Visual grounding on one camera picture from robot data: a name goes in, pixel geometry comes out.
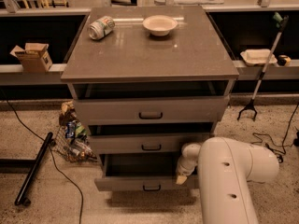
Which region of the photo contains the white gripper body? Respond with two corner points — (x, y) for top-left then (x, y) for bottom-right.
(176, 156), (197, 176)

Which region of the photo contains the grey drawer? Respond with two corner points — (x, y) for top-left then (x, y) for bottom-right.
(94, 152), (198, 192)
(74, 97), (228, 126)
(89, 133), (212, 154)

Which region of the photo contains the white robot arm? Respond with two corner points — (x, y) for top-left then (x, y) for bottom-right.
(176, 137), (279, 224)

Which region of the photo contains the grey drawer cabinet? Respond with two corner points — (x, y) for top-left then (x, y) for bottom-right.
(61, 6), (240, 161)

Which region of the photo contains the open cardboard box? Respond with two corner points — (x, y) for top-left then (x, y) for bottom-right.
(10, 43), (52, 73)

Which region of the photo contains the white takeout container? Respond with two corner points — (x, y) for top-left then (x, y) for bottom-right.
(240, 49), (270, 66)

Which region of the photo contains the white paper bowl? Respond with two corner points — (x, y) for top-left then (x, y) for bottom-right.
(143, 15), (178, 36)

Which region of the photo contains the yellow tape measure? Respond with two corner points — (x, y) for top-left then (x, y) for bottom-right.
(278, 55), (291, 66)

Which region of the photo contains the crushed green soda can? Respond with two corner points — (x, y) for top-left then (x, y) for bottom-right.
(89, 16), (115, 40)

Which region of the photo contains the black metal tube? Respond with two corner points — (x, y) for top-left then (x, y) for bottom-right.
(14, 132), (53, 206)

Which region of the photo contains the reacher grabber tool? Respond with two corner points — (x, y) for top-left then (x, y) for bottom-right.
(237, 12), (289, 120)

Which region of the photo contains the wire basket with trash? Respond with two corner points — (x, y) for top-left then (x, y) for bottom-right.
(54, 101), (97, 162)

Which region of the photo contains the black floor cable left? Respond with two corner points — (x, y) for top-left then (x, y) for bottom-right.
(0, 87), (85, 224)

